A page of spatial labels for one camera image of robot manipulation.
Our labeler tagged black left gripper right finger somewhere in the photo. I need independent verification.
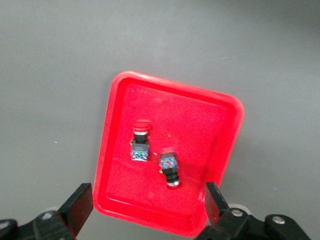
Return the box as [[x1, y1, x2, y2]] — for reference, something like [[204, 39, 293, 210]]
[[194, 182, 314, 240]]

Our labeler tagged red plastic tray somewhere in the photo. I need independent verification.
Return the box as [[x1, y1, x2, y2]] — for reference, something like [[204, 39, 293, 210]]
[[92, 70, 245, 238]]

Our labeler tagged red push button switch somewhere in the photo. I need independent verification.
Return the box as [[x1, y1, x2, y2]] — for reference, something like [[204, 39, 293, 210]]
[[158, 147, 182, 189], [129, 119, 152, 162]]

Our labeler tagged dark grey table mat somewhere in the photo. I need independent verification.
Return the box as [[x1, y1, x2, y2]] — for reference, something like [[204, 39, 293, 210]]
[[0, 0, 320, 240]]

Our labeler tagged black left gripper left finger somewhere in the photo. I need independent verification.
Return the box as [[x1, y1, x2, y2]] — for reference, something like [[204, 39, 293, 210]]
[[0, 182, 94, 240]]

